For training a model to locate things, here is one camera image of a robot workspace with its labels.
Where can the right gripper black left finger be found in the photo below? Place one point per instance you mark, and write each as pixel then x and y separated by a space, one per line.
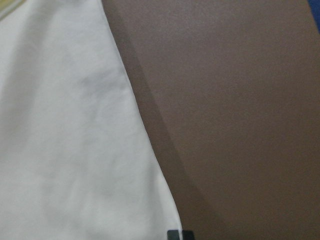
pixel 173 235

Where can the cream long-sleeve printed shirt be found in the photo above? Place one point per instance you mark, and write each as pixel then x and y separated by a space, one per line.
pixel 76 162

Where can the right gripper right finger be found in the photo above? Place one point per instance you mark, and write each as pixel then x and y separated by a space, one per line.
pixel 188 235

